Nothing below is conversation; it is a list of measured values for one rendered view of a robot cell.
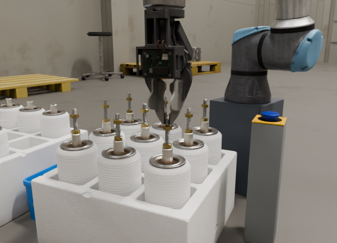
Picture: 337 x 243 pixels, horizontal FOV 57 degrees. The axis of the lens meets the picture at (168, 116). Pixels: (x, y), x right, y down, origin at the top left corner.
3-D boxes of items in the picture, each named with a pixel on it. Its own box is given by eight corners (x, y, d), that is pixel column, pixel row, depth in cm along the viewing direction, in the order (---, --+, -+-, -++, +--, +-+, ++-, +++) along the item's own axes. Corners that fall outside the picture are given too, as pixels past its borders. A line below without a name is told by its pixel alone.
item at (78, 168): (109, 210, 79) (106, 143, 75) (82, 229, 71) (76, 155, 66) (81, 200, 84) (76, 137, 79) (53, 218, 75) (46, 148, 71)
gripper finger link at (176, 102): (161, 130, 57) (159, 80, 55) (171, 122, 62) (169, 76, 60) (177, 131, 56) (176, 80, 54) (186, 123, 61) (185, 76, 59)
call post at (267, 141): (248, 226, 84) (256, 115, 76) (276, 233, 81) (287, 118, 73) (243, 241, 78) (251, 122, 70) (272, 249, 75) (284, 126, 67)
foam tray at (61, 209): (125, 183, 110) (123, 134, 105) (234, 207, 94) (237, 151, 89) (37, 247, 75) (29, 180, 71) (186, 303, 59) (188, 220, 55)
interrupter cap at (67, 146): (100, 144, 74) (100, 142, 74) (76, 154, 68) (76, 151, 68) (76, 140, 78) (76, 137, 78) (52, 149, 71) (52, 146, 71)
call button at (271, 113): (262, 118, 74) (262, 109, 74) (279, 119, 73) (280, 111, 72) (259, 122, 71) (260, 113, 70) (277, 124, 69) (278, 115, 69)
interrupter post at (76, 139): (84, 146, 73) (83, 133, 73) (76, 149, 71) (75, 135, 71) (76, 144, 74) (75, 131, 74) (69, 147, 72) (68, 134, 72)
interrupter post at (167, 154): (165, 160, 65) (165, 145, 64) (175, 162, 64) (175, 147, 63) (159, 163, 63) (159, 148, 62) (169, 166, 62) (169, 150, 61)
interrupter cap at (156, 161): (162, 154, 68) (162, 151, 68) (192, 160, 64) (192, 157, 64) (141, 165, 62) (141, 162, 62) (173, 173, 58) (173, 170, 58)
